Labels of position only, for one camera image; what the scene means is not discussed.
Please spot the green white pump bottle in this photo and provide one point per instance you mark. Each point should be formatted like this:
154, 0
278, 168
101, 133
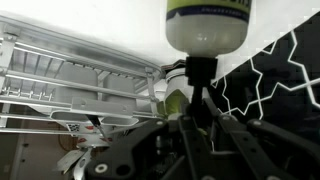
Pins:
206, 30

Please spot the metal utensil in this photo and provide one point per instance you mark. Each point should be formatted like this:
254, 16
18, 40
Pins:
78, 161

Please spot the white bottle with green label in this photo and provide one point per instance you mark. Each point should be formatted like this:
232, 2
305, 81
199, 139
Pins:
175, 95

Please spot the metal dish rack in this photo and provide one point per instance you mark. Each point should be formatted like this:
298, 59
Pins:
66, 83

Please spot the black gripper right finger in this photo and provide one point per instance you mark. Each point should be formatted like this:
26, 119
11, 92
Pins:
253, 150

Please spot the grey plastic container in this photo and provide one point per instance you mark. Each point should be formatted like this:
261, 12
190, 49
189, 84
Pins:
75, 81
118, 86

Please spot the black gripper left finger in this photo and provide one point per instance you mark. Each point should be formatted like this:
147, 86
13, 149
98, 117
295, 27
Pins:
143, 150

